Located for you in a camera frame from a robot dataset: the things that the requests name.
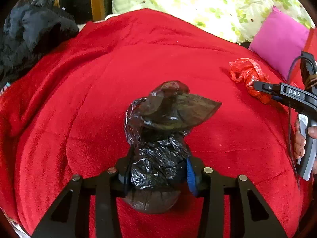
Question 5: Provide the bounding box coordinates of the red plastic trash bag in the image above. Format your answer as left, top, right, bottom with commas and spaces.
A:
229, 58, 270, 104

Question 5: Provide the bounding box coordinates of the black plastic trash bag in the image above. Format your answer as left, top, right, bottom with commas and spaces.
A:
125, 81, 222, 214

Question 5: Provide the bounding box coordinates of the pink pillow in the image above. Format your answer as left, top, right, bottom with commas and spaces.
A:
249, 7, 309, 80

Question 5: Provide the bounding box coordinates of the red Nilrich paper bag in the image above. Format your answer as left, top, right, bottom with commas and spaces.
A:
304, 27, 317, 88

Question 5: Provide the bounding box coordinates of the green clover quilt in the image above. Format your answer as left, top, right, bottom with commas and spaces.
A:
112, 0, 315, 43

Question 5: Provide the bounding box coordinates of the red blanket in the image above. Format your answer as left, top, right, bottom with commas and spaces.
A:
1, 9, 312, 237

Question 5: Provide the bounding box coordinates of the black jacket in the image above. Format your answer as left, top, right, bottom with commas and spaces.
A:
1, 0, 79, 86

